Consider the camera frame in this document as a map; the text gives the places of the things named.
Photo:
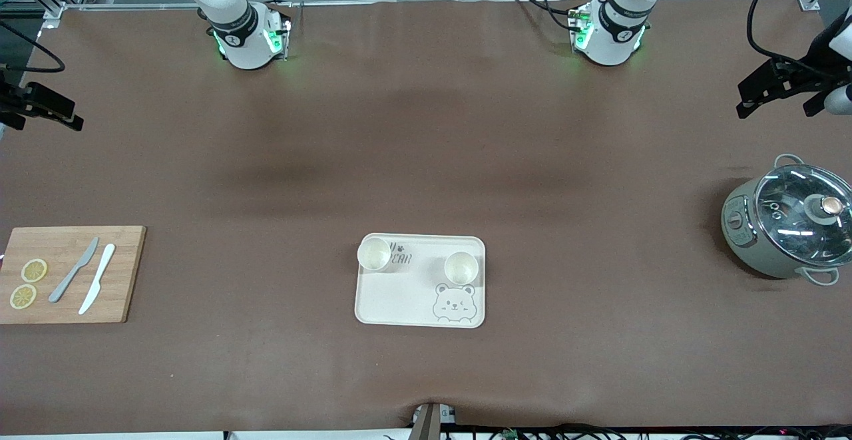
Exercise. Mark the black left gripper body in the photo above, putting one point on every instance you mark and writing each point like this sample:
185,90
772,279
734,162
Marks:
808,73

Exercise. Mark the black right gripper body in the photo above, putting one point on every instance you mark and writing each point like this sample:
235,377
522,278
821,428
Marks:
14,101

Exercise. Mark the white paper cup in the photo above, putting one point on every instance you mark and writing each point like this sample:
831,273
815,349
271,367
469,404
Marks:
374,254
461,268

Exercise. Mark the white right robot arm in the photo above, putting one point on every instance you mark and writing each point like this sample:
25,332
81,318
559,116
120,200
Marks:
243,44

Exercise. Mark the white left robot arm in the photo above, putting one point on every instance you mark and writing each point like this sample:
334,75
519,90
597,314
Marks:
609,44

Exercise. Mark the glass pot lid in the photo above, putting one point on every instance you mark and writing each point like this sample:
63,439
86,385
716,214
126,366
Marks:
799,214

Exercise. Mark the lemon slice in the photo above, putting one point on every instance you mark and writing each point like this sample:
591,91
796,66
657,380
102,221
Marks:
23,296
34,270

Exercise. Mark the grey plastic knife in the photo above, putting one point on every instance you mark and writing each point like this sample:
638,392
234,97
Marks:
70,275

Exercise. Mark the white plastic knife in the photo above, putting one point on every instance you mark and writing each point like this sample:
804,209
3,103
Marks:
96,280

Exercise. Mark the wooden cutting board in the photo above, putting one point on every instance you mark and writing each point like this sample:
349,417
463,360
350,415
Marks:
126,273

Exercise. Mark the cream tray with bear print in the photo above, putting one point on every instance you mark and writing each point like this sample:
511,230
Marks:
399,300

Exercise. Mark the aluminium corner bracket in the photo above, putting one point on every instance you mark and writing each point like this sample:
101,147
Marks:
809,2

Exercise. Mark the front camera mount post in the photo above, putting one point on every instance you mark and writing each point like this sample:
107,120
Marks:
427,423

